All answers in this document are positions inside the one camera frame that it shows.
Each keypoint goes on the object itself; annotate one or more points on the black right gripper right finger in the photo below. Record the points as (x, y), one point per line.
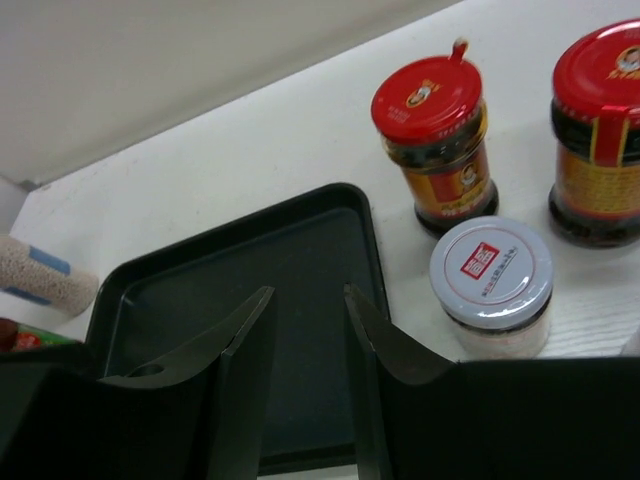
(389, 373)

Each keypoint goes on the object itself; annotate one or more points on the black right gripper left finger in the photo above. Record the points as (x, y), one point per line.
(198, 411)

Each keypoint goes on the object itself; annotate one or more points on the white-lid sauce jar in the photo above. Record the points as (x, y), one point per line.
(494, 279)

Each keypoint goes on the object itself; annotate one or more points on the silver-lid spice canister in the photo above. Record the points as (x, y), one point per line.
(38, 277)

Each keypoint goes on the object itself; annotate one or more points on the yellow-cap green-label sauce bottle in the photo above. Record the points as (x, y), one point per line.
(19, 337)

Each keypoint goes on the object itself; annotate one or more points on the red-lid chili jar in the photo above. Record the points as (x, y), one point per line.
(432, 119)
(594, 201)

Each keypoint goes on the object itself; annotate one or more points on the black plastic tray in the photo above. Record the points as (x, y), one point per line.
(307, 249)

